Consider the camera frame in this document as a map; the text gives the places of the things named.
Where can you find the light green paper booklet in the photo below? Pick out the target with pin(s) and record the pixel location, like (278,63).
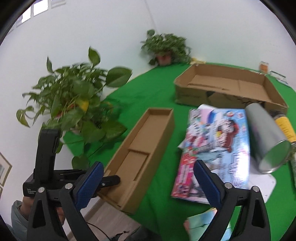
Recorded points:
(196,225)

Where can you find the silver metal cup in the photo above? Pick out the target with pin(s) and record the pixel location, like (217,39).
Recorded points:
(269,145)

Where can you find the small white green box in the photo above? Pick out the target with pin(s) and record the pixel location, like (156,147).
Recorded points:
(279,77)

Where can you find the long narrow cardboard box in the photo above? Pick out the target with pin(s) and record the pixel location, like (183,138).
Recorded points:
(137,159)

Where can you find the yellow label jar black lid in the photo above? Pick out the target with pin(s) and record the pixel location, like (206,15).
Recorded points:
(285,125)

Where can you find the white plastic box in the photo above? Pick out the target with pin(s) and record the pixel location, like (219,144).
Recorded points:
(265,182)

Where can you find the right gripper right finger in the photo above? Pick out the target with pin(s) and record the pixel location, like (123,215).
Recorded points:
(222,196)

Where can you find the colourful comic book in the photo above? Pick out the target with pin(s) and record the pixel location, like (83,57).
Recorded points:
(220,138)

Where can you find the large flat cardboard box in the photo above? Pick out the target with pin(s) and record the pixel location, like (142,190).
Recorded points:
(226,87)

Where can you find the grey sleeve forearm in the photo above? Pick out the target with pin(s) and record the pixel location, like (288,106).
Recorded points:
(19,223)

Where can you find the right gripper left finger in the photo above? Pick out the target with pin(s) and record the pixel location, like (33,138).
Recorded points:
(74,197)

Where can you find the person's left hand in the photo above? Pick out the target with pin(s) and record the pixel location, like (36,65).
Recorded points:
(27,204)

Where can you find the wall picture frame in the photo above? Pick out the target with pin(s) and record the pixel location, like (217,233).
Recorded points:
(5,168)

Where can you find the small potted green plant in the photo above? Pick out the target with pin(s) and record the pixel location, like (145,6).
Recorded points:
(166,49)

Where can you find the small orange box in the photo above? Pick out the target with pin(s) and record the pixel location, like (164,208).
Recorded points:
(264,67)

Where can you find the large potted green plant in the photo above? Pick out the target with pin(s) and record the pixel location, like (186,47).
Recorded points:
(72,98)

